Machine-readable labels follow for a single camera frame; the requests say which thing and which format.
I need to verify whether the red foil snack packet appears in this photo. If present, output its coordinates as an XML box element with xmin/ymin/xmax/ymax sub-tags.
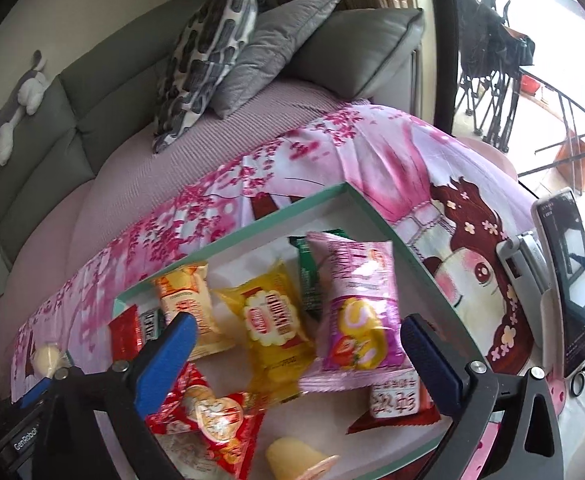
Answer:
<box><xmin>145</xmin><ymin>362</ymin><xmax>266</xmax><ymax>480</ymax></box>

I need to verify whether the grey pillow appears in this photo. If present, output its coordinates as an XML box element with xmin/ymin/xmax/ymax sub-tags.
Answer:
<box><xmin>211</xmin><ymin>0</ymin><xmax>346</xmax><ymax>120</ymax></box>

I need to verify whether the black folding chair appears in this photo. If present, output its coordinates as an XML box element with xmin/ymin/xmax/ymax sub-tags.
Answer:
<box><xmin>455</xmin><ymin>0</ymin><xmax>536</xmax><ymax>153</ymax></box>

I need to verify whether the purple swiss roll packet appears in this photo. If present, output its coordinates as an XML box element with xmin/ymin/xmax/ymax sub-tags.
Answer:
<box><xmin>297</xmin><ymin>231</ymin><xmax>421</xmax><ymax>393</ymax></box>

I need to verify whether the grey phone stand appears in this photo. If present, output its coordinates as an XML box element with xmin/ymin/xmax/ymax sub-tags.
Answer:
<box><xmin>495</xmin><ymin>230</ymin><xmax>568</xmax><ymax>376</ymax></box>

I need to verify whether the yellow cake packet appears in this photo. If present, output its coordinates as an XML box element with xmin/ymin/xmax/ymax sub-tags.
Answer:
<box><xmin>212</xmin><ymin>259</ymin><xmax>318</xmax><ymax>403</ymax></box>

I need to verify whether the white bun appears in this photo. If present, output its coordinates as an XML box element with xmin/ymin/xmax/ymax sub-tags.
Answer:
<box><xmin>27</xmin><ymin>341</ymin><xmax>76</xmax><ymax>378</ymax></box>

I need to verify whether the teal-edged white box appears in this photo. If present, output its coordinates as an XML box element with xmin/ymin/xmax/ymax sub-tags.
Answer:
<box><xmin>112</xmin><ymin>182</ymin><xmax>478</xmax><ymax>480</ymax></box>

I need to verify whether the black smartphone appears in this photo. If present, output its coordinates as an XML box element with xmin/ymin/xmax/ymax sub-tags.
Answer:
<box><xmin>530</xmin><ymin>187</ymin><xmax>585</xmax><ymax>380</ymax></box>

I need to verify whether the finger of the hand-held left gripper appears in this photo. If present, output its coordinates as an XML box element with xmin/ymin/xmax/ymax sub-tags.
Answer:
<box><xmin>19</xmin><ymin>376</ymin><xmax>56</xmax><ymax>407</ymax></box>

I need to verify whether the printed blanket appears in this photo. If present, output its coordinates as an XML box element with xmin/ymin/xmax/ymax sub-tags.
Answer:
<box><xmin>10</xmin><ymin>102</ymin><xmax>585</xmax><ymax>480</ymax></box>

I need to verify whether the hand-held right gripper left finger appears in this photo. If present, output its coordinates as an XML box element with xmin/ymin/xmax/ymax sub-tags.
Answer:
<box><xmin>32</xmin><ymin>311</ymin><xmax>198</xmax><ymax>480</ymax></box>

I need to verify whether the black patterned pillow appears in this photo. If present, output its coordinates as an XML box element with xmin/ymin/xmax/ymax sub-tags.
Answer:
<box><xmin>152</xmin><ymin>0</ymin><xmax>259</xmax><ymax>155</ymax></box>

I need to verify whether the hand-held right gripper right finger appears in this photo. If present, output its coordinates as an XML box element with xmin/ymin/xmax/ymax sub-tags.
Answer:
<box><xmin>400</xmin><ymin>312</ymin><xmax>566</xmax><ymax>480</ymax></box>

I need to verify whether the black metal railing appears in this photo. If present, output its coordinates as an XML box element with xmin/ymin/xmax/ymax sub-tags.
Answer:
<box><xmin>517</xmin><ymin>67</ymin><xmax>585</xmax><ymax>196</ymax></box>

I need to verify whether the red milk biscuit packet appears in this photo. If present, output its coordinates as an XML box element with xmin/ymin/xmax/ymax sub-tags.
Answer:
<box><xmin>347</xmin><ymin>367</ymin><xmax>441</xmax><ymax>436</ymax></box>

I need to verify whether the orange pot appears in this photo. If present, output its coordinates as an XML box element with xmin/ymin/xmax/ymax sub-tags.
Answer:
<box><xmin>553</xmin><ymin>130</ymin><xmax>585</xmax><ymax>183</ymax></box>

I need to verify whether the grey white plush toy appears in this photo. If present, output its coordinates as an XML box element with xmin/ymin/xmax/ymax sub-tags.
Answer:
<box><xmin>0</xmin><ymin>50</ymin><xmax>52</xmax><ymax>167</ymax></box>

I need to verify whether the red wafer packet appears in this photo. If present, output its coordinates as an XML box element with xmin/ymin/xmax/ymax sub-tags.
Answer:
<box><xmin>108</xmin><ymin>305</ymin><xmax>143</xmax><ymax>363</ymax></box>

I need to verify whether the green snack packet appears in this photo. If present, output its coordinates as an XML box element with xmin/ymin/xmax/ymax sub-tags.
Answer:
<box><xmin>290</xmin><ymin>229</ymin><xmax>348</xmax><ymax>321</ymax></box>

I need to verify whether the yellow jelly cup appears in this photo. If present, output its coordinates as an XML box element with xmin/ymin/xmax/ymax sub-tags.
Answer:
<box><xmin>265</xmin><ymin>436</ymin><xmax>341</xmax><ymax>480</ymax></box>

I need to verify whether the orange swiss roll packet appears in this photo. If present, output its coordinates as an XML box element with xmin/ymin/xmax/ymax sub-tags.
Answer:
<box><xmin>152</xmin><ymin>261</ymin><xmax>236</xmax><ymax>361</ymax></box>

